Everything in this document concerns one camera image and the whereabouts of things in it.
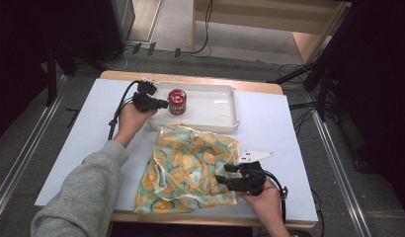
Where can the person's left hand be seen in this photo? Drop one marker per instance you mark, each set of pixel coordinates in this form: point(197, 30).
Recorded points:
point(131, 121)

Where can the black tripod stand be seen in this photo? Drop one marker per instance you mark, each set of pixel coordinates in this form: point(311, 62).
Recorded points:
point(324, 65)

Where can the white table cover sheet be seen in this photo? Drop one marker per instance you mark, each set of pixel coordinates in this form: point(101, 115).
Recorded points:
point(273, 131)

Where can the dark cabinet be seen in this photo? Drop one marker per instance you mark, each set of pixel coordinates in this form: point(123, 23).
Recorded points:
point(108, 26)

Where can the person's right hand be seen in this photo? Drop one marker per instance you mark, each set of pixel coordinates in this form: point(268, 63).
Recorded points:
point(269, 204)

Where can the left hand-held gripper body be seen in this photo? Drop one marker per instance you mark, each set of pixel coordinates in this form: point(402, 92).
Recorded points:
point(144, 98)

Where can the black tape strip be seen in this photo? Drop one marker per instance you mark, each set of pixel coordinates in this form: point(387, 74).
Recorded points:
point(72, 117)

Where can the metal floor rail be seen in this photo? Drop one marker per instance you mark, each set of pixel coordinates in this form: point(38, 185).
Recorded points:
point(339, 171)
point(26, 148)

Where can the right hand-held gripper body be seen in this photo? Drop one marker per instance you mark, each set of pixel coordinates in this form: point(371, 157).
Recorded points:
point(253, 177)

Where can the white plastic tray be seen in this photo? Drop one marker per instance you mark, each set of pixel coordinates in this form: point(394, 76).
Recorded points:
point(210, 108)

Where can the black metal stand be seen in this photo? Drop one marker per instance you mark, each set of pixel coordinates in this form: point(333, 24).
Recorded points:
point(52, 75)

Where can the light wooden desk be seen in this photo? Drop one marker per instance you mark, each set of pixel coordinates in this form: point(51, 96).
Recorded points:
point(273, 19)

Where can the red lidded jar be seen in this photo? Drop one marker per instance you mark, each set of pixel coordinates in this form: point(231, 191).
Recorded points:
point(177, 102)

